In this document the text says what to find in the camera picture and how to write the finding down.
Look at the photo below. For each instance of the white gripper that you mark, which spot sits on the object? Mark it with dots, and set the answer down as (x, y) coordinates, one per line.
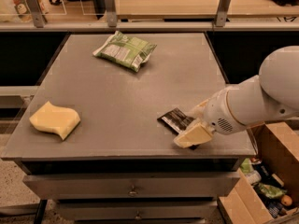
(219, 113)

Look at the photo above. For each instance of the black rxbar chocolate wrapper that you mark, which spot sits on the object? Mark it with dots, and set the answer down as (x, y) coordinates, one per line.
(175, 121)

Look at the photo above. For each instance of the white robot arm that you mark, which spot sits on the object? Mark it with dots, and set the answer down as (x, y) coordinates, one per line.
(271, 95)

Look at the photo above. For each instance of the green jalapeno chip bag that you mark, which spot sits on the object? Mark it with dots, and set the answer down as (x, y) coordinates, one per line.
(128, 51)

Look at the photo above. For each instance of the green snack bag in box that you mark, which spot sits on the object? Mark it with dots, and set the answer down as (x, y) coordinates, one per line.
(269, 191)

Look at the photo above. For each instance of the white bag with orange label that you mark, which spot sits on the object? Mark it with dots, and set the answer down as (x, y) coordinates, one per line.
(18, 10)

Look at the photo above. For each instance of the upper drawer with knob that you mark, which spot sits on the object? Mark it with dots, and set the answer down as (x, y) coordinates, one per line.
(131, 185)

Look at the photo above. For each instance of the drawer with knob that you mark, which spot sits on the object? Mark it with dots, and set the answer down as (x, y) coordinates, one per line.
(136, 210)
(131, 185)

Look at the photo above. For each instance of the cardboard box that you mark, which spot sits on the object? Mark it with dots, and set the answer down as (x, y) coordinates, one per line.
(276, 164)

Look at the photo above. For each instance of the lower drawer with knob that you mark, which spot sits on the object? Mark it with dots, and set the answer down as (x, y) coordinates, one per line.
(136, 210)

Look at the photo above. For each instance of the grey metal drawer cabinet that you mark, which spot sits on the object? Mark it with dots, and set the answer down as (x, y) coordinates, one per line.
(118, 108)

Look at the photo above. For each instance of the orange fruit in box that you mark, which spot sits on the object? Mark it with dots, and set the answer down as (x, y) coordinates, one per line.
(286, 200)

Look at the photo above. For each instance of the yellow sponge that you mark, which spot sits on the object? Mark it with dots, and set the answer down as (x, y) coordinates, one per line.
(50, 118)

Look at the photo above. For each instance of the grey metal bracket right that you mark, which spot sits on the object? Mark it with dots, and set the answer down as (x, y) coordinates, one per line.
(221, 14)

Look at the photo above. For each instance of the grey metal bracket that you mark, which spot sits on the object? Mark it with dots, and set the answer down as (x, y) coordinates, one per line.
(39, 20)
(112, 19)
(221, 14)

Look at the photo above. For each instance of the grey metal bracket middle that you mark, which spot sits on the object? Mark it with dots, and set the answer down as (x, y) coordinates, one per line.
(112, 19)

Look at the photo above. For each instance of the grey metal bracket left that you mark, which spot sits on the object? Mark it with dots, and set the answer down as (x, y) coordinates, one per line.
(39, 20)

